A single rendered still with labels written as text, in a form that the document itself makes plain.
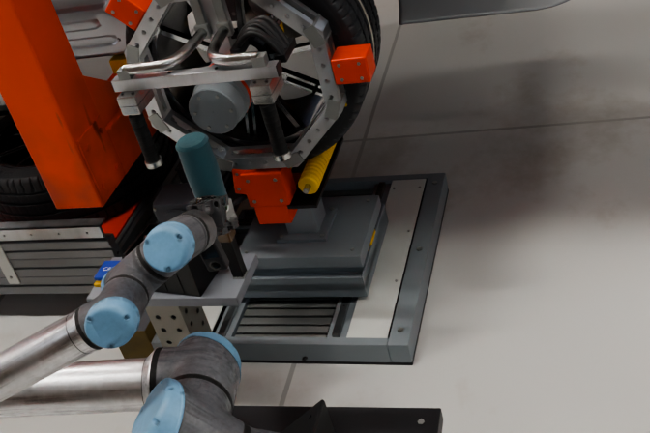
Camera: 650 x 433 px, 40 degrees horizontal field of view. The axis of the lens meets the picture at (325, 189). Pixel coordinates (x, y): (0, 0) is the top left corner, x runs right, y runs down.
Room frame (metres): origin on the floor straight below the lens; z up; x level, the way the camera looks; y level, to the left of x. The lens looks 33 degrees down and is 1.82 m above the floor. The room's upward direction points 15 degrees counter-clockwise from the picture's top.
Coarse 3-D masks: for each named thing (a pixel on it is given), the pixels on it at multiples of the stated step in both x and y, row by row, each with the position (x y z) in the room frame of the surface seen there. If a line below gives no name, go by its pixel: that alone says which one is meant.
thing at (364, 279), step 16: (384, 208) 2.34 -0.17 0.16; (240, 224) 2.44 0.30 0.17; (384, 224) 2.30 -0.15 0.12; (240, 240) 2.39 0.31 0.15; (368, 256) 2.10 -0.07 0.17; (256, 272) 2.19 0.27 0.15; (272, 272) 2.17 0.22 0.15; (288, 272) 2.15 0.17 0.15; (304, 272) 2.14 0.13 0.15; (320, 272) 2.12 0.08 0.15; (336, 272) 2.10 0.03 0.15; (352, 272) 2.08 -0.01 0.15; (368, 272) 2.06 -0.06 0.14; (256, 288) 2.14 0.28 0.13; (272, 288) 2.12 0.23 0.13; (288, 288) 2.10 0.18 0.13; (304, 288) 2.08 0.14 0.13; (320, 288) 2.06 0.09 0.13; (336, 288) 2.05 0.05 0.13; (352, 288) 2.03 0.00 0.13; (368, 288) 2.03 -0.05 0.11
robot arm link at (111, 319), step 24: (120, 288) 1.34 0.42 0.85; (144, 288) 1.37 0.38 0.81; (72, 312) 1.34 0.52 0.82; (96, 312) 1.28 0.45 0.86; (120, 312) 1.27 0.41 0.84; (48, 336) 1.31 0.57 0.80; (72, 336) 1.29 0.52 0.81; (96, 336) 1.27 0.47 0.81; (120, 336) 1.26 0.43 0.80; (0, 360) 1.33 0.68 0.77; (24, 360) 1.30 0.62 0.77; (48, 360) 1.29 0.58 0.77; (72, 360) 1.29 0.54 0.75; (0, 384) 1.30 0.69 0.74; (24, 384) 1.30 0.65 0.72
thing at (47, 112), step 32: (0, 0) 2.20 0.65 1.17; (32, 0) 2.27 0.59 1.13; (0, 32) 2.22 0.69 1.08; (32, 32) 2.22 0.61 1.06; (64, 32) 2.33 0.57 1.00; (0, 64) 2.23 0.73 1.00; (32, 64) 2.20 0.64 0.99; (64, 64) 2.28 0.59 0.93; (32, 96) 2.21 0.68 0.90; (64, 96) 2.23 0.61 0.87; (32, 128) 2.23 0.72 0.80; (64, 128) 2.19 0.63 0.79; (96, 128) 2.29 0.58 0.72; (64, 160) 2.21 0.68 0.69; (96, 160) 2.23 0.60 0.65; (64, 192) 2.23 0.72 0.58; (96, 192) 2.19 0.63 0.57
